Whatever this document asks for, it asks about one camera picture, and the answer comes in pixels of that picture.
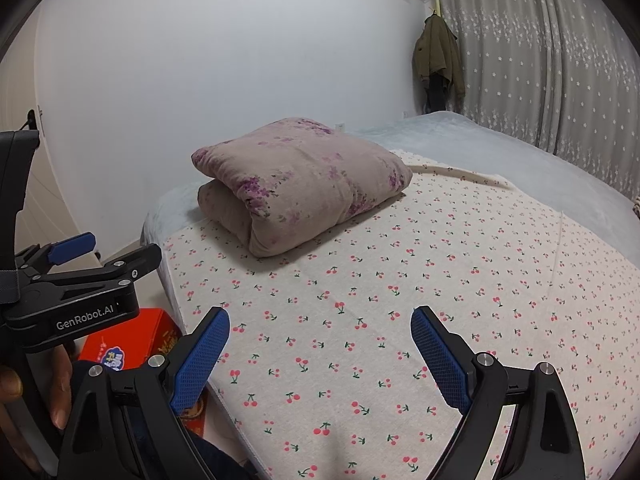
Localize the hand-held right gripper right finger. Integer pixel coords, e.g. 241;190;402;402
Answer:
410;305;586;480

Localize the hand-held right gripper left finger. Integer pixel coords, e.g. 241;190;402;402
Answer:
56;306;231;480

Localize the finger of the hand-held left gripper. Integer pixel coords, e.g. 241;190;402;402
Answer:
97;242;163;286
14;231;97;277

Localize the floral quilted garment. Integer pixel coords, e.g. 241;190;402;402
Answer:
191;117;414;259

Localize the person's left hand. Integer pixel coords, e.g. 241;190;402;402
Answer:
0;344;75;478

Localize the cream door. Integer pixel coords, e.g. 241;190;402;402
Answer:
20;105;108;266

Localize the red cardboard box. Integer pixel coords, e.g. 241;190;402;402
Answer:
79;308;210;438

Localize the cherry print bed sheet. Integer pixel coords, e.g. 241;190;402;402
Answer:
157;149;640;480

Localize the olive hanging jacket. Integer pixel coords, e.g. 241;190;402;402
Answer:
412;14;467;113

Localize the grey star print curtain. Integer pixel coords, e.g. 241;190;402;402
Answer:
410;0;640;201

